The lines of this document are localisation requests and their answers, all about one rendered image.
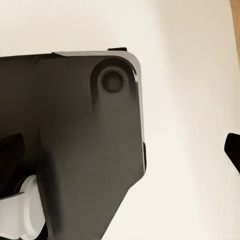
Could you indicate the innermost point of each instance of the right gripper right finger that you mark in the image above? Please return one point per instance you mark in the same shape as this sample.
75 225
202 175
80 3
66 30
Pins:
232 149

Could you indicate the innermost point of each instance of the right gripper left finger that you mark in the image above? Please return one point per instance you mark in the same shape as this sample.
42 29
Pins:
12 149

